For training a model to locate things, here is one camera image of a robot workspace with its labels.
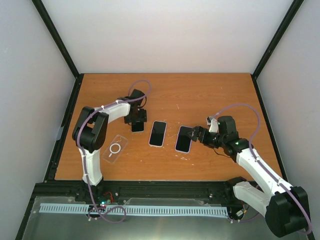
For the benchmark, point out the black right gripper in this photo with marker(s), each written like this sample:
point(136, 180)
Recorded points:
point(203, 138)

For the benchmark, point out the clear magsafe phone case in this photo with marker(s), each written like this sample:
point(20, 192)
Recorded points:
point(115, 149)

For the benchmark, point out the light blue slotted cable duct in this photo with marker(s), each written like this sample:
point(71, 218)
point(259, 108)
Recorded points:
point(139, 210)

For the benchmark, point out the lavender phone case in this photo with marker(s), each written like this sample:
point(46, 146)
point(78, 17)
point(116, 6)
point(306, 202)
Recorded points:
point(176, 150)

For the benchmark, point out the black aluminium frame rail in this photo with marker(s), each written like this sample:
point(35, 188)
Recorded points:
point(211, 192)

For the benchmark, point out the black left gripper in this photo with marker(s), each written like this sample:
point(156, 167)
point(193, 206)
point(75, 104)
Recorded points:
point(143, 118)

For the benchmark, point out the small green led circuit board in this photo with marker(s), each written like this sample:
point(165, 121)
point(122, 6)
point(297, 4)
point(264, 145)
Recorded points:
point(103, 201)

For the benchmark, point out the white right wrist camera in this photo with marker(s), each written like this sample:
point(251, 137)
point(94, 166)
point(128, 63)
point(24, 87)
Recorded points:
point(213, 124)

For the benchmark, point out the black phone face up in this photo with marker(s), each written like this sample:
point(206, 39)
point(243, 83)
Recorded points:
point(137, 127)

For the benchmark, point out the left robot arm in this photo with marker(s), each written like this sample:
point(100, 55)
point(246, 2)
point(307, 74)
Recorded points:
point(90, 130)

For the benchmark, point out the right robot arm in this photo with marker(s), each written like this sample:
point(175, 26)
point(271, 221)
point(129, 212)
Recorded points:
point(284, 207)

